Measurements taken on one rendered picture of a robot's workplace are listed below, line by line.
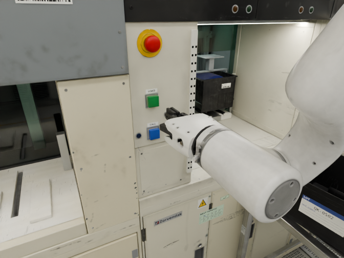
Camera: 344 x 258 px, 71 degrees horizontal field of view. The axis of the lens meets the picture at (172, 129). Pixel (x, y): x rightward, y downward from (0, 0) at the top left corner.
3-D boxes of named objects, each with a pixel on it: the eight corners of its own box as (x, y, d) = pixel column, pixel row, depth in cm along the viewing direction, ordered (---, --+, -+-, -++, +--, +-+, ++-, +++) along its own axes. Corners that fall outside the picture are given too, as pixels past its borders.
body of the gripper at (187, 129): (188, 171, 43) (162, 144, 52) (234, 157, 47) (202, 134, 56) (189, 133, 39) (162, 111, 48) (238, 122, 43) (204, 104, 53)
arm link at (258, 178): (250, 133, 43) (210, 127, 38) (320, 172, 32) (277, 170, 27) (233, 174, 45) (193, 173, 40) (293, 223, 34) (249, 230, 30)
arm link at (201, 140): (196, 179, 41) (188, 170, 44) (237, 166, 45) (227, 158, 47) (199, 135, 38) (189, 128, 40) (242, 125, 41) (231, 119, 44)
